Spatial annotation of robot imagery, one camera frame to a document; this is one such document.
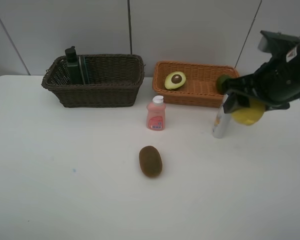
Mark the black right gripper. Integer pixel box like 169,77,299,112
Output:
223,43,300,114

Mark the yellow lemon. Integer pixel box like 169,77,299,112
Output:
231,98,266,126

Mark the dark green lime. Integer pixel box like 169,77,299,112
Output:
216,75,231,95

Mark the white bottle blue cap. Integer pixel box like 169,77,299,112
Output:
212,94,231,139

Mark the halved avocado with pit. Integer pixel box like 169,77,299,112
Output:
164,71,187,90

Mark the pink lotion bottle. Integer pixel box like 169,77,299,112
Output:
146,95,166,131

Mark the brown kiwi fruit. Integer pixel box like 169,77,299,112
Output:
139,145,163,178

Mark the black felt eraser block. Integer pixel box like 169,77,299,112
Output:
78,56,90,85

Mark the dark green pump bottle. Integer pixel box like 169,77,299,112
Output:
65,46,83,85

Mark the orange wicker basket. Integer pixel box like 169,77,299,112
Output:
152,61,239,108

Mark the dark brown wicker basket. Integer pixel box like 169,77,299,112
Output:
41,54,145,108

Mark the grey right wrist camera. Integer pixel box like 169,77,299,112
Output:
258,30,300,55

